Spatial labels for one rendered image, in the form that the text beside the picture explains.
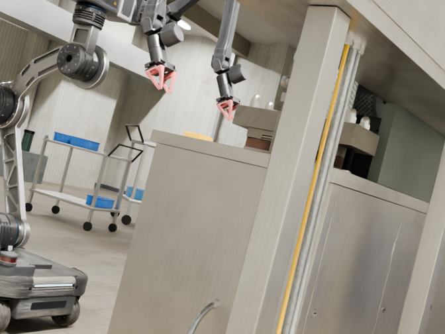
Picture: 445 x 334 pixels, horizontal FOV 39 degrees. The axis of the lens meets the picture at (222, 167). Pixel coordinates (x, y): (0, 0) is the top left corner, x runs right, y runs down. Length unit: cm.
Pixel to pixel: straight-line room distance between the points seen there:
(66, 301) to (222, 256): 115
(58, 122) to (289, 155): 1043
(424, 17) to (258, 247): 62
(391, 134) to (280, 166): 84
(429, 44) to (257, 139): 62
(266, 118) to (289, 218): 76
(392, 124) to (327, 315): 58
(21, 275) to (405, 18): 180
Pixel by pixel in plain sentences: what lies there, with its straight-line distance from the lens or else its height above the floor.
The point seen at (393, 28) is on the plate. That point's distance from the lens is 129.
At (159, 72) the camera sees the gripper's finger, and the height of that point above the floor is 109.
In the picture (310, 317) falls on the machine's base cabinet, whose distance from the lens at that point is 170.
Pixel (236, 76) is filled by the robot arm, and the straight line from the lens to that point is 259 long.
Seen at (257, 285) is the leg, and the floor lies 64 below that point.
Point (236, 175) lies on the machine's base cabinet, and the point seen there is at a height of 82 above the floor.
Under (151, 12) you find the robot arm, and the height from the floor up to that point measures 129.
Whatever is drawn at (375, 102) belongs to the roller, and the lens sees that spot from 205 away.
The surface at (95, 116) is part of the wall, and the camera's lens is 1210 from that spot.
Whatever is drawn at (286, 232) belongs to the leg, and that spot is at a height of 74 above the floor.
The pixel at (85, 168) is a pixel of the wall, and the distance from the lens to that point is 1218.
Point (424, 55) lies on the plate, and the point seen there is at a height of 117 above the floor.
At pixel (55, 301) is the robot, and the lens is 275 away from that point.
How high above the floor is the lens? 80
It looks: 1 degrees up
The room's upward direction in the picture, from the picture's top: 14 degrees clockwise
